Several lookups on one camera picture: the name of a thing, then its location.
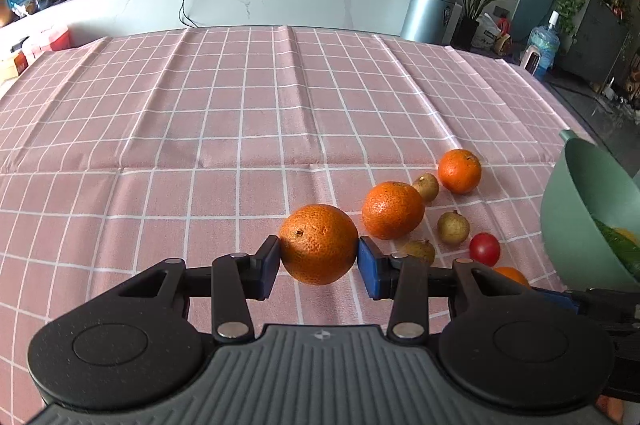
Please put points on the orange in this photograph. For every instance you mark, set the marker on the orange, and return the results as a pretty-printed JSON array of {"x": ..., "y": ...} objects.
[
  {"x": 511, "y": 276},
  {"x": 392, "y": 210},
  {"x": 460, "y": 171},
  {"x": 317, "y": 245}
]

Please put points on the red and white box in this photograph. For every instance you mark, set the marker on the red and white box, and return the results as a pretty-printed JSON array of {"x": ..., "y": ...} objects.
[{"x": 47, "y": 41}]

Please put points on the blue water bottle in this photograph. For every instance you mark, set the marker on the blue water bottle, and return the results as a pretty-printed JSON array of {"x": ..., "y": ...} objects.
[{"x": 545, "y": 42}]

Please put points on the pink checked tablecloth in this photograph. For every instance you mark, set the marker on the pink checked tablecloth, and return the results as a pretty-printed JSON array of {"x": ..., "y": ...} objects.
[{"x": 200, "y": 130}]

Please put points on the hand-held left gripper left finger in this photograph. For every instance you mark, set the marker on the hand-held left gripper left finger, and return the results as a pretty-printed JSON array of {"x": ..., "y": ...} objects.
[{"x": 267, "y": 267}]

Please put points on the red cherry tomato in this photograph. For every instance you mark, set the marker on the red cherry tomato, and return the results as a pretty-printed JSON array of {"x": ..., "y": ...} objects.
[{"x": 484, "y": 249}]

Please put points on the green bowl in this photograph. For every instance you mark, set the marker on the green bowl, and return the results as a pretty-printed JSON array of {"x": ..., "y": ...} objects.
[{"x": 570, "y": 215}]

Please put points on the silver trash can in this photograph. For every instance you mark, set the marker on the silver trash can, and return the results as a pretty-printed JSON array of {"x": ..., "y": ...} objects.
[{"x": 427, "y": 15}]

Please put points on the white marble television console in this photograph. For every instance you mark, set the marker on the white marble television console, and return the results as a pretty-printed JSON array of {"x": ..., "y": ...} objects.
[{"x": 280, "y": 0}]

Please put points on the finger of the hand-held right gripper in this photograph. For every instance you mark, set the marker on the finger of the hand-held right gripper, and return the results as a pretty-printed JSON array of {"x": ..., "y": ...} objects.
[{"x": 557, "y": 299}]

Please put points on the long-leaf plant in black pot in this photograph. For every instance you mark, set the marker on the long-leaf plant in black pot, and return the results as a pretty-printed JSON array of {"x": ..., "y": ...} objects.
[{"x": 467, "y": 25}]

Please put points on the blue snack packet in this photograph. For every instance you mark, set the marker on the blue snack packet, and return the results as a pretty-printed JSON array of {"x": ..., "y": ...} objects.
[{"x": 20, "y": 1}]

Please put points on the white plastic bag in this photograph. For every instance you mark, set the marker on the white plastic bag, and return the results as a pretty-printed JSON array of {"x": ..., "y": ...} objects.
[{"x": 485, "y": 32}]

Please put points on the grey drawer cabinet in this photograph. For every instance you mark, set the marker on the grey drawer cabinet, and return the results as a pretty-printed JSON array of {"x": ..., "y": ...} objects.
[{"x": 592, "y": 40}]

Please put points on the red and brown bag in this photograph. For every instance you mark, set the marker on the red and brown bag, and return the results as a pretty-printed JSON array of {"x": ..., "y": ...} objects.
[{"x": 504, "y": 40}]

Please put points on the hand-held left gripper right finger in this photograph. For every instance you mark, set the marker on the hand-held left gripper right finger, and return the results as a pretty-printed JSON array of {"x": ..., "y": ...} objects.
[{"x": 370, "y": 272}]

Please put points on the small white heater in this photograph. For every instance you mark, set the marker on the small white heater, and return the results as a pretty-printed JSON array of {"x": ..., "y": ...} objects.
[{"x": 531, "y": 57}]

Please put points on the green cucumber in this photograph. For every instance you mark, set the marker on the green cucumber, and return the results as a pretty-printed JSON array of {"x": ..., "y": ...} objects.
[{"x": 622, "y": 250}]

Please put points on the brown longan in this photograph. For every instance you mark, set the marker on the brown longan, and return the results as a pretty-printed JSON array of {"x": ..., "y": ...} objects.
[
  {"x": 426, "y": 186},
  {"x": 453, "y": 228},
  {"x": 419, "y": 251}
]

